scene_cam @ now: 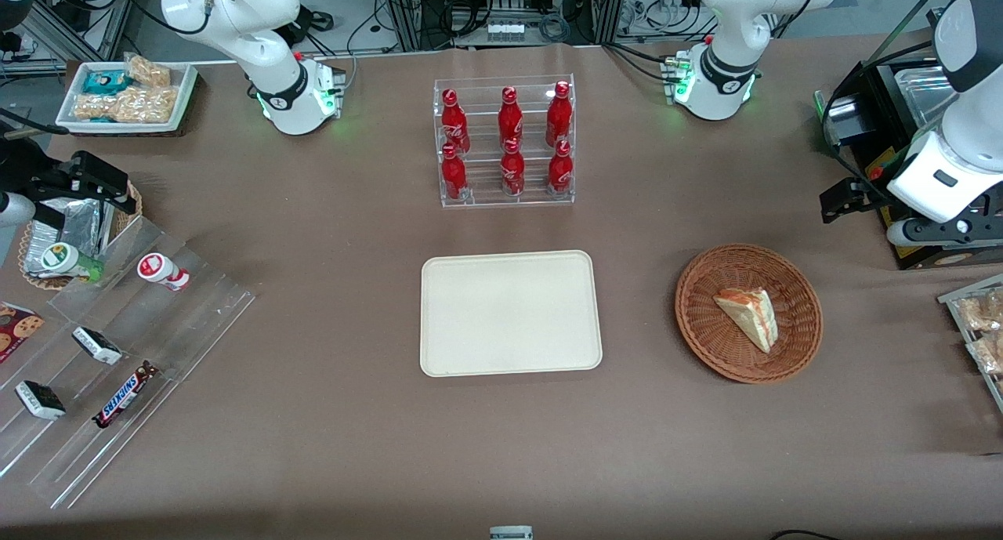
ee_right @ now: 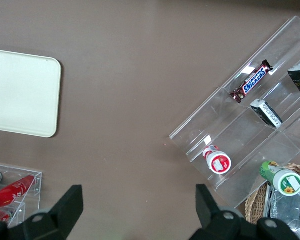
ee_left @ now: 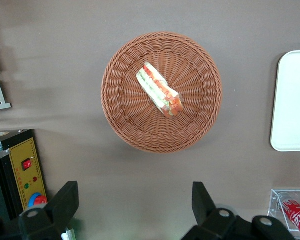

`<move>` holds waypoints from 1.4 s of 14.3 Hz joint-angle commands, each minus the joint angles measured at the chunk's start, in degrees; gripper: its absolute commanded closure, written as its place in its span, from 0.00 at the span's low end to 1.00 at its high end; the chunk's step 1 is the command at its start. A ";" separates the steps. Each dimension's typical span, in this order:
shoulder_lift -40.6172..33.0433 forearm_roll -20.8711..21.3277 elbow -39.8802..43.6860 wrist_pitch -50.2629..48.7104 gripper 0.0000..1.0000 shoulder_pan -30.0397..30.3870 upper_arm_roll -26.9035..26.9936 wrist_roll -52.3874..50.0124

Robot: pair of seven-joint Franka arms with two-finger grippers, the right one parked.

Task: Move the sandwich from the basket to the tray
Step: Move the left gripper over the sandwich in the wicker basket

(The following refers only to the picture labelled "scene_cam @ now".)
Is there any green capped yogurt bottle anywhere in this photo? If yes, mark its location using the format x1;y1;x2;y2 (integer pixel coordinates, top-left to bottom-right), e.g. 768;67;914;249
40;241;105;284

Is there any black white snack bar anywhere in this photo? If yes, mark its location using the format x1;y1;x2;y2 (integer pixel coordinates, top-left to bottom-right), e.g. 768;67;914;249
71;325;125;367
14;379;67;422

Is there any round brown wicker basket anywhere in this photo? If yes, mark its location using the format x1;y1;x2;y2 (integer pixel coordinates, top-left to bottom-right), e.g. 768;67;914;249
675;244;824;385

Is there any small rice cracker pack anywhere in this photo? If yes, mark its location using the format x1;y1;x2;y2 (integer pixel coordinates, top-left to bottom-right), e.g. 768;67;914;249
124;53;172;89

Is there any teal snack packet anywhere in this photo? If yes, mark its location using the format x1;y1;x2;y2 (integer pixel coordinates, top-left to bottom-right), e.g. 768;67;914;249
81;69;132;96

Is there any small wicker basket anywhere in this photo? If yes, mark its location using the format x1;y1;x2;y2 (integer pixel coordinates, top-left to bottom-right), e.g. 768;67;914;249
16;178;144;291

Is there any large rice cracker pack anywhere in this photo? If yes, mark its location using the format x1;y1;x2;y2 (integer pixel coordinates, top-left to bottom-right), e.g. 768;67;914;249
112;85;180;125

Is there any beige rectangular serving tray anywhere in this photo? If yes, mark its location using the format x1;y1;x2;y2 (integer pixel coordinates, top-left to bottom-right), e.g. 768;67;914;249
419;249;604;379

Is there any clear acrylic stepped display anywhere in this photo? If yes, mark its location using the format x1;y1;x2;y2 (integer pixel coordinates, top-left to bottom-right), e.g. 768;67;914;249
0;214;258;510

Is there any medium rice cracker pack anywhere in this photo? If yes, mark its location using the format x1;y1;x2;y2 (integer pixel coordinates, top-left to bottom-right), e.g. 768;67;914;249
74;92;118;122

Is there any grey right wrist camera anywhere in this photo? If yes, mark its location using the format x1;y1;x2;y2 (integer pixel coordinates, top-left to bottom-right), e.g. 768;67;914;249
0;193;37;228

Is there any snickers chocolate bar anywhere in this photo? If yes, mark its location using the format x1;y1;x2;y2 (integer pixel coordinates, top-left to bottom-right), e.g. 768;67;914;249
92;361;161;430

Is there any red capped yogurt bottle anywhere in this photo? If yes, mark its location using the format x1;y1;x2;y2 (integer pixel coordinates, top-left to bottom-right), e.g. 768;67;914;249
136;252;191;293

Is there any white rectangular snack tray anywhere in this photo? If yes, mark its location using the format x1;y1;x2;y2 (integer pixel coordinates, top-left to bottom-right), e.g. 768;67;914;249
56;60;199;134

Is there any clear acrylic bottle rack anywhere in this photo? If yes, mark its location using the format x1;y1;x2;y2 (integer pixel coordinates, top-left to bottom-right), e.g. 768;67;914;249
433;74;577;208

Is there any black food display cabinet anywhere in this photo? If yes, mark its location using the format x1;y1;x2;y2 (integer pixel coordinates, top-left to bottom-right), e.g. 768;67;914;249
813;7;1003;271

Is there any triangular sandwich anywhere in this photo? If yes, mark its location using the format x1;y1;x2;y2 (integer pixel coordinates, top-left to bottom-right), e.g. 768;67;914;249
712;287;780;354

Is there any chocolate chip cookie package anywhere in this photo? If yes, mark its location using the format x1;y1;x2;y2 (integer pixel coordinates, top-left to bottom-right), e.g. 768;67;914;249
0;302;46;365

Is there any aluminium equipment rack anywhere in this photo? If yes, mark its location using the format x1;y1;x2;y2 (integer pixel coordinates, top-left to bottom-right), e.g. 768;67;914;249
378;0;629;53

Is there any thick black hose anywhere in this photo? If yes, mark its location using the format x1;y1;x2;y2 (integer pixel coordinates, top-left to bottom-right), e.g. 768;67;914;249
0;107;73;138

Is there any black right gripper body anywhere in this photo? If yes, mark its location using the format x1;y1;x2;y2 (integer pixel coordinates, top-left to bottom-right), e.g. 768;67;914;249
0;135;73;204

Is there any silver foil packet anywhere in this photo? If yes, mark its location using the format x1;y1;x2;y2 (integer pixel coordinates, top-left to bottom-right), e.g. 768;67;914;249
26;197;116;279

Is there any wrapped pastry pack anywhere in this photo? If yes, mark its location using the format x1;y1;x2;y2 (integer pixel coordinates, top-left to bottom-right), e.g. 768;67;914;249
959;288;1003;334
967;332;1003;377

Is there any grey wire bread basket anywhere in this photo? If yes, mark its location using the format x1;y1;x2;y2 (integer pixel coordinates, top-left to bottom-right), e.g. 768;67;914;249
937;273;1003;414

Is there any red cola bottle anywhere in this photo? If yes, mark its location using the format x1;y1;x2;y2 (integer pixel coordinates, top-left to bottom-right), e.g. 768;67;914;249
440;89;472;154
545;81;574;148
498;86;525;146
547;139;574;195
500;138;527;198
440;143;469;202

